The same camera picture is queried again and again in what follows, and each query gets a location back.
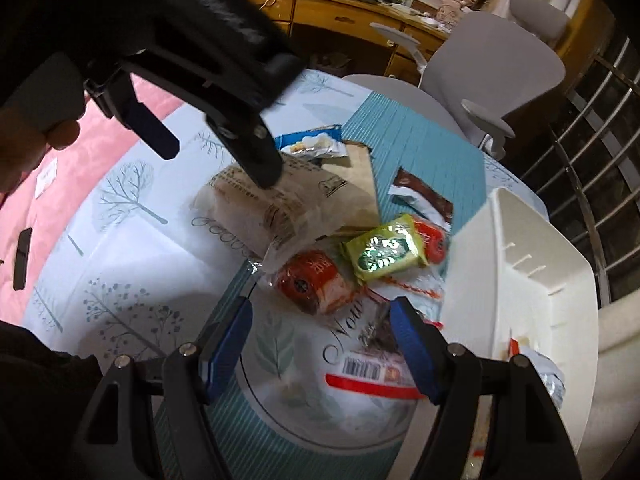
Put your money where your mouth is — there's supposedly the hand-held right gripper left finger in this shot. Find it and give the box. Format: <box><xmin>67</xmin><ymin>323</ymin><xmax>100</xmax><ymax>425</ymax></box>
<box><xmin>65</xmin><ymin>297</ymin><xmax>253</xmax><ymax>480</ymax></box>

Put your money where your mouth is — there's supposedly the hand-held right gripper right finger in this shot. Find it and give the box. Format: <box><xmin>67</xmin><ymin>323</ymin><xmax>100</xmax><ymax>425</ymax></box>
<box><xmin>389</xmin><ymin>296</ymin><xmax>583</xmax><ymax>480</ymax></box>

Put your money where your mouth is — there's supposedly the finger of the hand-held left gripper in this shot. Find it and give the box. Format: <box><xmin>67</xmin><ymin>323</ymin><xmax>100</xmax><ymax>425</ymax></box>
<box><xmin>202</xmin><ymin>100</ymin><xmax>287</xmax><ymax>191</ymax></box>
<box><xmin>84</xmin><ymin>57</ymin><xmax>181</xmax><ymax>161</ymax></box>

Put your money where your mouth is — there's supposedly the dark brown cake packet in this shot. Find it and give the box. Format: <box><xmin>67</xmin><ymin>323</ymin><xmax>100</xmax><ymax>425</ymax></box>
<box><xmin>325</xmin><ymin>300</ymin><xmax>446</xmax><ymax>401</ymax></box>

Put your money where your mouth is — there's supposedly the blue white snack packet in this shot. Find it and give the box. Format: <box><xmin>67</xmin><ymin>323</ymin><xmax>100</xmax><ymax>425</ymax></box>
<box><xmin>274</xmin><ymin>124</ymin><xmax>348</xmax><ymax>158</ymax></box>

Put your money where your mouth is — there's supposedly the brown bread packet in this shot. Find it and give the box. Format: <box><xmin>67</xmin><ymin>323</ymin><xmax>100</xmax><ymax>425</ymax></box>
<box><xmin>192</xmin><ymin>155</ymin><xmax>351</xmax><ymax>273</ymax></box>

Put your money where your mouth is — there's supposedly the green snack packet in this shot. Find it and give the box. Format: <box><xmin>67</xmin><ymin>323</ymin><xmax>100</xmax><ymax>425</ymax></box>
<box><xmin>341</xmin><ymin>213</ymin><xmax>431</xmax><ymax>283</ymax></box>

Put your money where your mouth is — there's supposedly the brown paper packet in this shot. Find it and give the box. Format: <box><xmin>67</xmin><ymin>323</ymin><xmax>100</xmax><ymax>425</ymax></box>
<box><xmin>320</xmin><ymin>142</ymin><xmax>381</xmax><ymax>233</ymax></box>

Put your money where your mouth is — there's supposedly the red round snack packet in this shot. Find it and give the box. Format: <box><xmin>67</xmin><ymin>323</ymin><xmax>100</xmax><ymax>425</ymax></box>
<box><xmin>270</xmin><ymin>249</ymin><xmax>361</xmax><ymax>317</ymax></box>
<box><xmin>390</xmin><ymin>219</ymin><xmax>449</xmax><ymax>303</ymax></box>

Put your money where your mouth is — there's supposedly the white plastic bin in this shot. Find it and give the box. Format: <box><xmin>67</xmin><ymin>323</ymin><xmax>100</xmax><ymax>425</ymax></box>
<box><xmin>439</xmin><ymin>187</ymin><xmax>601</xmax><ymax>480</ymax></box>

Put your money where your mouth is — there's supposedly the silver foil packet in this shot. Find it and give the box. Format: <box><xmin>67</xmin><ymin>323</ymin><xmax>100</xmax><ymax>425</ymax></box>
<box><xmin>525</xmin><ymin>352</ymin><xmax>566</xmax><ymax>406</ymax></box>

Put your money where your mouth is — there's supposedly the person's left hand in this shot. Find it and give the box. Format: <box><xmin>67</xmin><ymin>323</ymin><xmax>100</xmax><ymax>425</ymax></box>
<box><xmin>0</xmin><ymin>109</ymin><xmax>82</xmax><ymax>196</ymax></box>

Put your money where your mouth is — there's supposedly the pink blanket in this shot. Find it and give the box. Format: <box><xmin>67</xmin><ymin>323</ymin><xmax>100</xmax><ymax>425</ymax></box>
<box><xmin>0</xmin><ymin>80</ymin><xmax>186</xmax><ymax>331</ymax></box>

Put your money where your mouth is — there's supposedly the white blanket label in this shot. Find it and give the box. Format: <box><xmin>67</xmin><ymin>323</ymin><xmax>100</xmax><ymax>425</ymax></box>
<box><xmin>35</xmin><ymin>167</ymin><xmax>58</xmax><ymax>196</ymax></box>

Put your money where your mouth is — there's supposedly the wooden desk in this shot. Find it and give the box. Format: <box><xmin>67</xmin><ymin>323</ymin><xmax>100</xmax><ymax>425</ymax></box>
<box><xmin>242</xmin><ymin>0</ymin><xmax>451</xmax><ymax>81</ymax></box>

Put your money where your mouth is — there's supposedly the dark brown snack packet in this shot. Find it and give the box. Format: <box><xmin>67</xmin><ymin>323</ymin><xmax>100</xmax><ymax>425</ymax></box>
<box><xmin>389</xmin><ymin>166</ymin><xmax>455</xmax><ymax>223</ymax></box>

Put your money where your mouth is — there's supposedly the black flat device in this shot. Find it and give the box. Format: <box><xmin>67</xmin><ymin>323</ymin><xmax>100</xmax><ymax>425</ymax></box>
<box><xmin>12</xmin><ymin>227</ymin><xmax>33</xmax><ymax>291</ymax></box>

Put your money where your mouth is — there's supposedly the person's dark clothing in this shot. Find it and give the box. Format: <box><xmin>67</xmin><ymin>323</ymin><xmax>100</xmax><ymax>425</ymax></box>
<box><xmin>0</xmin><ymin>322</ymin><xmax>106</xmax><ymax>480</ymax></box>

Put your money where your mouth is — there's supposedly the metal window grille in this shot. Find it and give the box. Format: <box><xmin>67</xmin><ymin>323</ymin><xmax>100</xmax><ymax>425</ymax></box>
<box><xmin>520</xmin><ymin>35</ymin><xmax>640</xmax><ymax>306</ymax></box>

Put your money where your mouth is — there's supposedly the grey office chair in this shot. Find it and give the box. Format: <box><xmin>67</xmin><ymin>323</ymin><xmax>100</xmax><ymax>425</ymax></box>
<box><xmin>340</xmin><ymin>0</ymin><xmax>573</xmax><ymax>161</ymax></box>

